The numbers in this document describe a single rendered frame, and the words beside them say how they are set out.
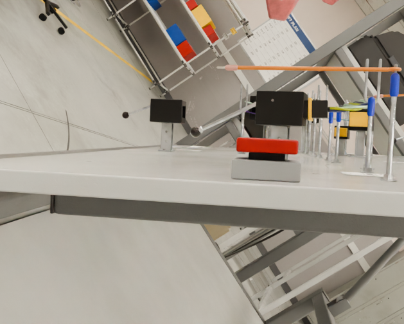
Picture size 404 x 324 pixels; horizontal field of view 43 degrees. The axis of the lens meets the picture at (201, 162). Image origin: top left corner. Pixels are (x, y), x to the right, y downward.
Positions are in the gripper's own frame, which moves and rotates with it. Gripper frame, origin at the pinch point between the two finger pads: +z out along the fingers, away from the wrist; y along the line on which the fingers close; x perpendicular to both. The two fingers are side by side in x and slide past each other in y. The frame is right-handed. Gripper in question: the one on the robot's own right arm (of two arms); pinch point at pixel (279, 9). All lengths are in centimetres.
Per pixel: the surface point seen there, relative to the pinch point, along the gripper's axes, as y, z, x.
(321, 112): 17.1, 6.6, -6.5
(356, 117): 72, 3, -18
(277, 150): -2.3, 11.6, -2.2
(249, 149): -2.3, 11.9, 0.0
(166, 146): 53, 16, 18
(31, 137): 229, 36, 130
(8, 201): 5.5, 22.4, 23.6
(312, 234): 117, 37, -19
